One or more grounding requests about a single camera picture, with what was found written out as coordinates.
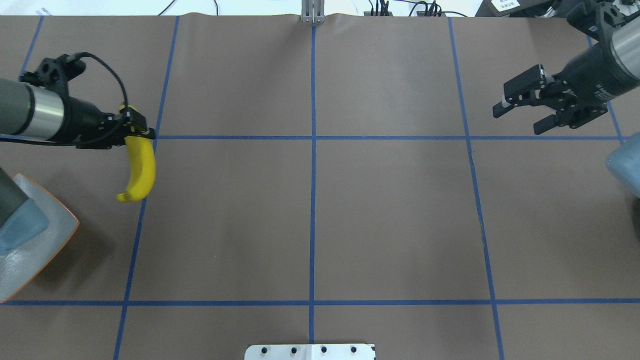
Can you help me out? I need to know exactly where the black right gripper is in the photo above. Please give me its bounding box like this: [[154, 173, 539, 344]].
[[493, 47, 626, 135]]

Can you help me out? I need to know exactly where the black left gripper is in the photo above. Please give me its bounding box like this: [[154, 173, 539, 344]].
[[60, 96, 157, 150]]

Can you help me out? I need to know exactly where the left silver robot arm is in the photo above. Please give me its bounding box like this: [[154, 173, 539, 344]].
[[1, 52, 156, 258]]

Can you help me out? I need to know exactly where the grey aluminium frame post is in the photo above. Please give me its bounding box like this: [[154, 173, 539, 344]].
[[300, 0, 326, 25]]

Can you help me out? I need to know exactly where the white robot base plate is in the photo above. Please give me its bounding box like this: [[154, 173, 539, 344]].
[[243, 343, 377, 360]]

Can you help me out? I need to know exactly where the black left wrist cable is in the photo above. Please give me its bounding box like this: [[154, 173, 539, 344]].
[[0, 52, 130, 147]]

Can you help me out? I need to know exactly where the yellow banana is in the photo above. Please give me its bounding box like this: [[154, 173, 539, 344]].
[[116, 104, 156, 203]]

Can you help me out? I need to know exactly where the dark box with white label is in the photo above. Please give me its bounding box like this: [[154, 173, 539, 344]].
[[474, 0, 554, 18]]

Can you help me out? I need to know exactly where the black power strip with plugs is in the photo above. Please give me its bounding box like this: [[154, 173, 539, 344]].
[[359, 0, 447, 18]]

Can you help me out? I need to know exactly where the grey square plate orange rim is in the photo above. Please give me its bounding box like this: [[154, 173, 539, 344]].
[[1, 173, 79, 303]]

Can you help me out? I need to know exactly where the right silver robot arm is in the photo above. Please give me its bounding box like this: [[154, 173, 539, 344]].
[[492, 0, 640, 135]]

